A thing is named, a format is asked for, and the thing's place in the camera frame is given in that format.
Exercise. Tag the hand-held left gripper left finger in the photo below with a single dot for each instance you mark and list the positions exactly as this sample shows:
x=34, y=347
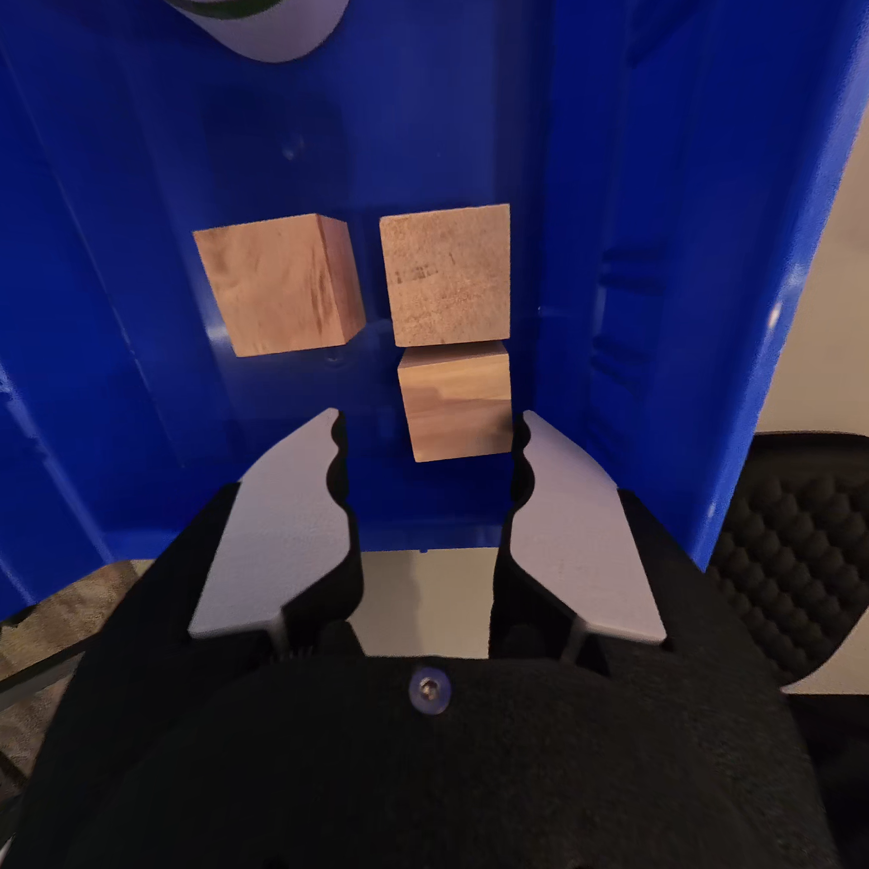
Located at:
x=278, y=543

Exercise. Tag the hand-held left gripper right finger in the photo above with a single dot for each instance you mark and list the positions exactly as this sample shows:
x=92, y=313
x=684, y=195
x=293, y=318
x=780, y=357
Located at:
x=584, y=550

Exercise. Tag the wooden cube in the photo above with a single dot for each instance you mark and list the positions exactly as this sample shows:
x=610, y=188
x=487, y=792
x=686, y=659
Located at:
x=278, y=285
x=445, y=271
x=455, y=407

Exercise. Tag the blue plastic bin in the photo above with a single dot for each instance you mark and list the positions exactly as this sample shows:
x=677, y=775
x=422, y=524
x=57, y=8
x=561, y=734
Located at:
x=441, y=102

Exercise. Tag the white paper cup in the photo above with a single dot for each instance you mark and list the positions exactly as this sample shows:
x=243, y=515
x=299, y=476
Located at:
x=271, y=34

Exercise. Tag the black wrist rest pad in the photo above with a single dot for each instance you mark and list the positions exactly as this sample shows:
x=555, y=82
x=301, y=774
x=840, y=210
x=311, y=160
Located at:
x=794, y=543

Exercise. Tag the black office chair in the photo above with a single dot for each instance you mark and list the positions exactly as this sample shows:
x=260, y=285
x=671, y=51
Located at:
x=41, y=673

